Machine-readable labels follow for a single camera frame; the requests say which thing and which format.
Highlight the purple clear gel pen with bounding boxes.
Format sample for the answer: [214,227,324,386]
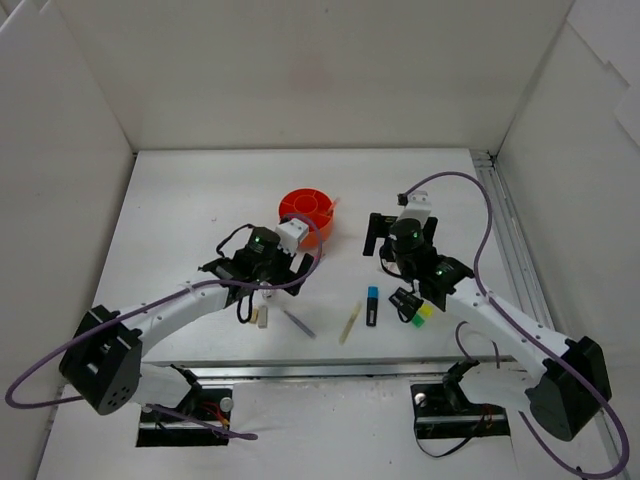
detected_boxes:
[282,309,317,339]

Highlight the orange round compartment container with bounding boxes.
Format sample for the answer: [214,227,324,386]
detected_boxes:
[278,188,334,250]

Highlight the yellow clear gel pen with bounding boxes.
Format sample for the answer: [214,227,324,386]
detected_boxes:
[338,302,362,345]

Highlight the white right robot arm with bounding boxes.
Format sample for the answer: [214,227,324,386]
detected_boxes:
[363,213,612,442]

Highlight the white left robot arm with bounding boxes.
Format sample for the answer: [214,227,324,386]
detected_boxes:
[59,219,318,420]

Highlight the long beige eraser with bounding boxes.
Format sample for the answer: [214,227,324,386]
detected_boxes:
[256,305,268,329]

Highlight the blue capped black highlighter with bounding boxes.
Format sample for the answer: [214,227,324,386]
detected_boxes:
[365,286,379,327]

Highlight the green capped black highlighter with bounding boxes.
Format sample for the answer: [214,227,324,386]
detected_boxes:
[389,293,425,328]

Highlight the yellow capped black highlighter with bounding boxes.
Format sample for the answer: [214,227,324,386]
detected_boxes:
[396,287,434,318]

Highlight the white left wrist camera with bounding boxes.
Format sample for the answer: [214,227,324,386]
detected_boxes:
[275,218,309,255]

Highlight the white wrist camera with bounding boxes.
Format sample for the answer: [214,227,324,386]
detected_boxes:
[275,218,309,255]
[397,190,432,227]

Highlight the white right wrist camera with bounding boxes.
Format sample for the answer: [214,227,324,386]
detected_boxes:
[397,190,432,227]

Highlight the aluminium front rail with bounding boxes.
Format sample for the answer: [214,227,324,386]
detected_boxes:
[139,355,519,383]

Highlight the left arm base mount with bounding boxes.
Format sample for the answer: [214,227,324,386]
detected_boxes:
[136,365,233,448]

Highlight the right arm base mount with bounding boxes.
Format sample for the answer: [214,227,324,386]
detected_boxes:
[410,360,511,459]

